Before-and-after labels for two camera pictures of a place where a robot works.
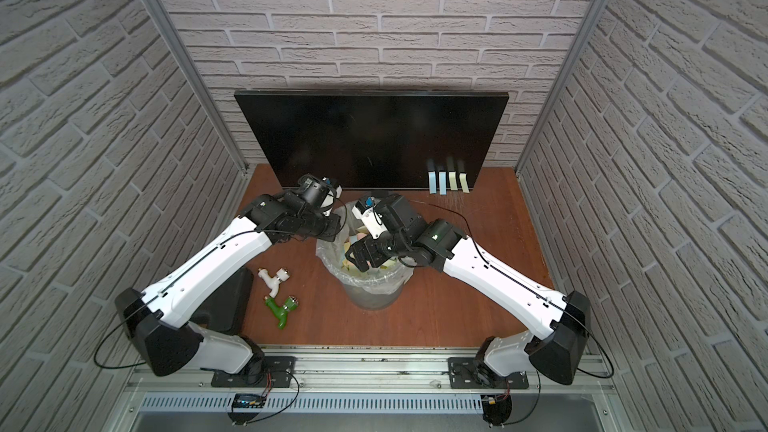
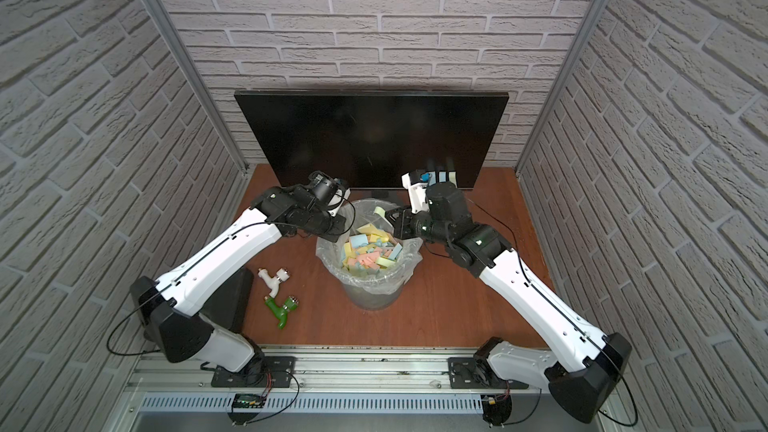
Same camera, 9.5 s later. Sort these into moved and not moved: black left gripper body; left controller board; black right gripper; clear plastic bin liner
Moved: black right gripper
Not moved: black left gripper body; left controller board; clear plastic bin liner
